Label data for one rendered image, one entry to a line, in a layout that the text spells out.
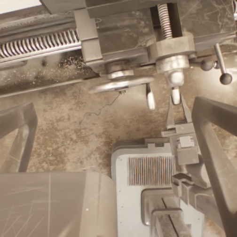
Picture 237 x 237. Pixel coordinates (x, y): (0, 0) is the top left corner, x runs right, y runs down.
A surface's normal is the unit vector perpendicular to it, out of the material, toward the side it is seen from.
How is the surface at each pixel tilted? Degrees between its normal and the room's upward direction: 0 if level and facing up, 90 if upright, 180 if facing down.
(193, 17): 0
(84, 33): 0
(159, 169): 0
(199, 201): 60
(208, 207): 68
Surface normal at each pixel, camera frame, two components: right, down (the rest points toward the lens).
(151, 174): 0.01, 0.11
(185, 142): -0.28, -0.45
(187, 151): -0.20, 0.15
